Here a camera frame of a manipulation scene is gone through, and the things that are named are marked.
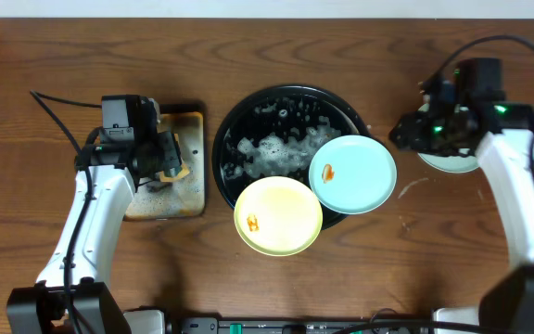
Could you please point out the yellow green sponge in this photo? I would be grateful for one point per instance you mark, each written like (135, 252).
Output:
(174, 174)

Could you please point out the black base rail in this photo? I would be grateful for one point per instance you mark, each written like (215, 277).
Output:
(386, 320)

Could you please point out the black round tray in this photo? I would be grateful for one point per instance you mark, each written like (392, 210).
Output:
(276, 132)

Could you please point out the light blue plate top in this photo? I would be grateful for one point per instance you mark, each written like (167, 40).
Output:
(452, 164)

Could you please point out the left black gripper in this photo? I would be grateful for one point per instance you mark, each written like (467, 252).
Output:
(159, 145)

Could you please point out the black rectangular soapy tray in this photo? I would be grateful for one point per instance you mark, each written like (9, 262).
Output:
(158, 198)

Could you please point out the light blue plate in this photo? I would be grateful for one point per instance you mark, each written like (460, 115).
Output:
(352, 174)
(452, 164)

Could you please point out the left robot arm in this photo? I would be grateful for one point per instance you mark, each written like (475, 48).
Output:
(74, 283)

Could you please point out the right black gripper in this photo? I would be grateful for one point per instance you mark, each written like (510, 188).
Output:
(413, 135)

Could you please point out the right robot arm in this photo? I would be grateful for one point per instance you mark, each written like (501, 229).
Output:
(501, 137)

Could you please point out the yellow plate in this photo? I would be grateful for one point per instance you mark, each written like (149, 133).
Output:
(278, 216)

